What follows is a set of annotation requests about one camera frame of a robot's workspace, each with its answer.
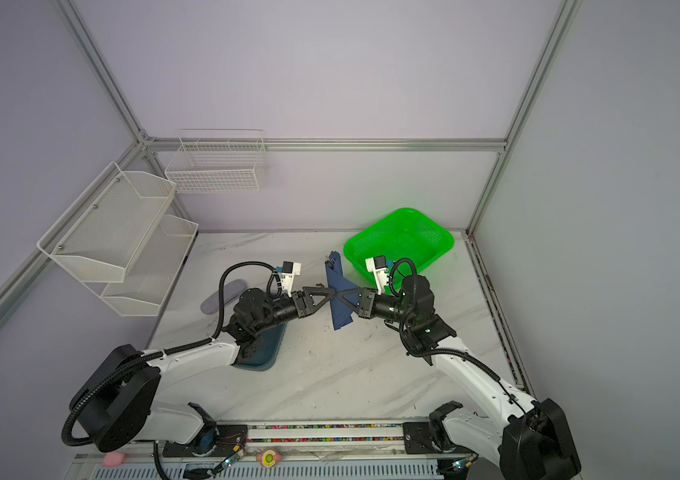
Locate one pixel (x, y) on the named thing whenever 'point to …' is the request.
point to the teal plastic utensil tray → (263, 358)
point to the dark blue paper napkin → (341, 314)
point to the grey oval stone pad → (232, 290)
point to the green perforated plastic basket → (404, 234)
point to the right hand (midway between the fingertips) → (337, 298)
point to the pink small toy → (114, 459)
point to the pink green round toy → (268, 458)
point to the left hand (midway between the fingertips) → (333, 295)
